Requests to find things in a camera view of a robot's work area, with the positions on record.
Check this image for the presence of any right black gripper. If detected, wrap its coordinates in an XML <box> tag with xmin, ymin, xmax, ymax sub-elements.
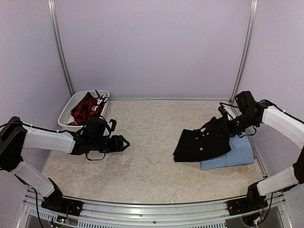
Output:
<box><xmin>216</xmin><ymin>112</ymin><xmax>258</xmax><ymax>137</ymax></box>

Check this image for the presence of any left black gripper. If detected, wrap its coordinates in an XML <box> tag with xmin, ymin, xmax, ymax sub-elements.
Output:
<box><xmin>91</xmin><ymin>135</ymin><xmax>130</xmax><ymax>153</ymax></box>

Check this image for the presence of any black long sleeve shirt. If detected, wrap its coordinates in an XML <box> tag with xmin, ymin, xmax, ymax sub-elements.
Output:
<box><xmin>173</xmin><ymin>117</ymin><xmax>231</xmax><ymax>162</ymax></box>

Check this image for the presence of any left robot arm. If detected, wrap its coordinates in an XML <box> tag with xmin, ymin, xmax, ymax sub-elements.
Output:
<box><xmin>0</xmin><ymin>116</ymin><xmax>130</xmax><ymax>211</ymax></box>

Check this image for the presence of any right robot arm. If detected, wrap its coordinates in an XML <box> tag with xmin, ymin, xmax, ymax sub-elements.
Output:
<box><xmin>228</xmin><ymin>91</ymin><xmax>304</xmax><ymax>211</ymax></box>

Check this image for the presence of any light blue folded shirt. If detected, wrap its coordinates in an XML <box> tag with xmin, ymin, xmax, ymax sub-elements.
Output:
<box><xmin>200</xmin><ymin>136</ymin><xmax>255</xmax><ymax>171</ymax></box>

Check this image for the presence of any red black plaid shirt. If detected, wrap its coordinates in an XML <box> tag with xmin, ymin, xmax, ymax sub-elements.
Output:
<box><xmin>68</xmin><ymin>90</ymin><xmax>109</xmax><ymax>126</ymax></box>

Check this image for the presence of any white plastic bin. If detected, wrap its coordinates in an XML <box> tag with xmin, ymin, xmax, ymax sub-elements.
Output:
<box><xmin>57</xmin><ymin>90</ymin><xmax>110</xmax><ymax>132</ymax></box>

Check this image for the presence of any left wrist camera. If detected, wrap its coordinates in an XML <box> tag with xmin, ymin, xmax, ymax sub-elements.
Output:
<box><xmin>106</xmin><ymin>119</ymin><xmax>117</xmax><ymax>136</ymax></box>

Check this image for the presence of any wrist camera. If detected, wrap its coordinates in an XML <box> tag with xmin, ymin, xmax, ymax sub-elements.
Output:
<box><xmin>218</xmin><ymin>102</ymin><xmax>236</xmax><ymax>121</ymax></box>
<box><xmin>106</xmin><ymin>119</ymin><xmax>117</xmax><ymax>136</ymax></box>

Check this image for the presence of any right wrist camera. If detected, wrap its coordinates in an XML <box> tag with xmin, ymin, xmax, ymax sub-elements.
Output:
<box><xmin>218</xmin><ymin>102</ymin><xmax>236</xmax><ymax>121</ymax></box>

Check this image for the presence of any aluminium front rail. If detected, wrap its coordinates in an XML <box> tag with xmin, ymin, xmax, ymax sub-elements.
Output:
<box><xmin>16</xmin><ymin>187</ymin><xmax>293</xmax><ymax>228</ymax></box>

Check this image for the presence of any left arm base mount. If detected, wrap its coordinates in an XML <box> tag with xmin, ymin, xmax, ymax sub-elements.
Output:
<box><xmin>41</xmin><ymin>178</ymin><xmax>83</xmax><ymax>217</ymax></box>

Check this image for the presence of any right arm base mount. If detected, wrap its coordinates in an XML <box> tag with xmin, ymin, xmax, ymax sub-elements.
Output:
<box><xmin>227</xmin><ymin>185</ymin><xmax>268</xmax><ymax>216</ymax></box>

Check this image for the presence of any right aluminium corner post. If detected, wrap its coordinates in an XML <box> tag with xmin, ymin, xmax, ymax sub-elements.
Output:
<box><xmin>229</xmin><ymin>0</ymin><xmax>258</xmax><ymax>104</ymax></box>

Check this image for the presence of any aluminium corner post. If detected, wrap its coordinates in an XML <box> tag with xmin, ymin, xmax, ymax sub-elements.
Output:
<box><xmin>229</xmin><ymin>0</ymin><xmax>258</xmax><ymax>104</ymax></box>
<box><xmin>47</xmin><ymin>0</ymin><xmax>75</xmax><ymax>97</ymax></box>

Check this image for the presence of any left aluminium corner post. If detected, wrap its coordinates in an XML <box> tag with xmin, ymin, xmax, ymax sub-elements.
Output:
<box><xmin>47</xmin><ymin>0</ymin><xmax>75</xmax><ymax>97</ymax></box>

